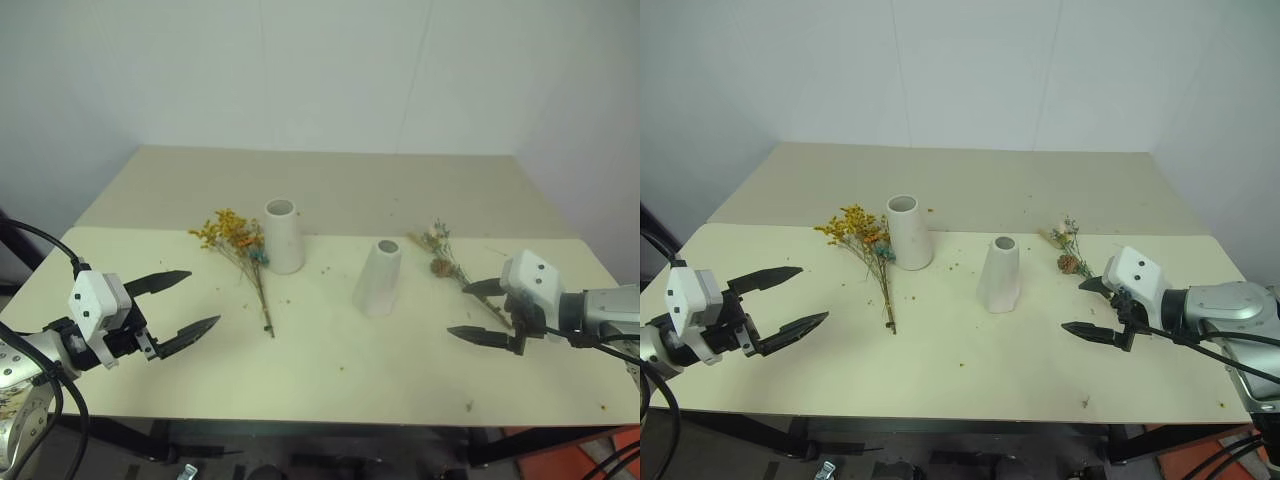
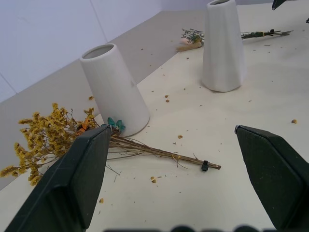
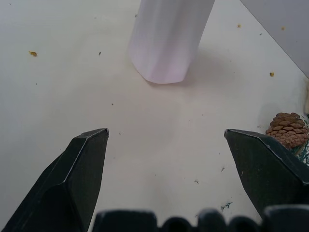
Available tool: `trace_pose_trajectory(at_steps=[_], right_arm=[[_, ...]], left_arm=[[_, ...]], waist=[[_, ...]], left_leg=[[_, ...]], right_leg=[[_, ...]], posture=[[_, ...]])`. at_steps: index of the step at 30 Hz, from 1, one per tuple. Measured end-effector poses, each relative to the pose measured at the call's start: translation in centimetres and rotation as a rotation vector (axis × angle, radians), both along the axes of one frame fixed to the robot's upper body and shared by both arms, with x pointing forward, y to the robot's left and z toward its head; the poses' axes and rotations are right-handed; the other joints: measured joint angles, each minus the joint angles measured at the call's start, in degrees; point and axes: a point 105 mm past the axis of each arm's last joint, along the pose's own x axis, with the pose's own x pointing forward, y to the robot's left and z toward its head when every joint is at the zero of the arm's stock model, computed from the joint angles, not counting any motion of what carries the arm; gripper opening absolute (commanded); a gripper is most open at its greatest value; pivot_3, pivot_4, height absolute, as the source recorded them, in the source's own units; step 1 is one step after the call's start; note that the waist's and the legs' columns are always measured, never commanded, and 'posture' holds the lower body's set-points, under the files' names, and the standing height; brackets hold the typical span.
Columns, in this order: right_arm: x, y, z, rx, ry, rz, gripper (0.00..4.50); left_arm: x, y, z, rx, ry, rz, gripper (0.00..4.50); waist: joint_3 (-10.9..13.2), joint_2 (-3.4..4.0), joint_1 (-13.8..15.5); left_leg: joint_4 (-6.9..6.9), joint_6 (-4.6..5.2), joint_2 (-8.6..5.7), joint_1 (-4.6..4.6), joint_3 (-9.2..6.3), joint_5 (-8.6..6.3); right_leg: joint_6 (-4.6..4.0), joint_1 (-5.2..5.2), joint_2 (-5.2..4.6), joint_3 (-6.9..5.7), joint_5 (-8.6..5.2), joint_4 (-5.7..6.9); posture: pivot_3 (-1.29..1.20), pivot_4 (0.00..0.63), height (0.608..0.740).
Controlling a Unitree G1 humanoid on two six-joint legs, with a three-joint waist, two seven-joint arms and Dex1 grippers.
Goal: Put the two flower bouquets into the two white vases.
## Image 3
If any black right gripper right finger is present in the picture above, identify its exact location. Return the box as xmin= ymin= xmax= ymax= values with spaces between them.
xmin=224 ymin=129 xmax=309 ymax=221

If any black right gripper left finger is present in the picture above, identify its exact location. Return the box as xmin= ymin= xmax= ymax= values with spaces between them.
xmin=1 ymin=128 xmax=110 ymax=232

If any white cylindrical cup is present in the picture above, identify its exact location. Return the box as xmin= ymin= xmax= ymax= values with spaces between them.
xmin=128 ymin=0 xmax=215 ymax=85

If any brown pine cone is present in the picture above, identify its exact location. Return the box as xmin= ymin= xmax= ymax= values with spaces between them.
xmin=266 ymin=112 xmax=309 ymax=149

